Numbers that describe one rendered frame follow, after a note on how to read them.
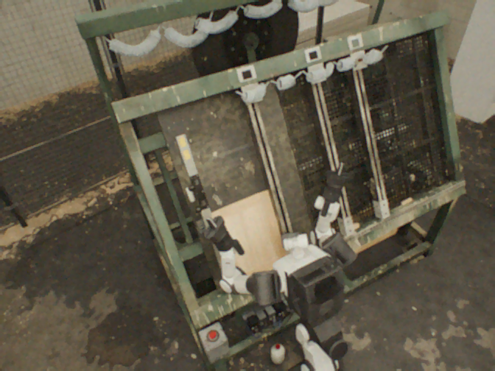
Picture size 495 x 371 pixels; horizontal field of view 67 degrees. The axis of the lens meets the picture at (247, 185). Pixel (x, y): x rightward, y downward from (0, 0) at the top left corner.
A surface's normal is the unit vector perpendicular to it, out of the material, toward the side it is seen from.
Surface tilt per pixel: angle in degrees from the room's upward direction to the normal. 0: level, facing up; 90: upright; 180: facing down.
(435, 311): 0
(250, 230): 59
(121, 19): 90
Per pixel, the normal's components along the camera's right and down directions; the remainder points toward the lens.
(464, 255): -0.04, -0.73
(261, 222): 0.38, 0.14
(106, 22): 0.47, 0.59
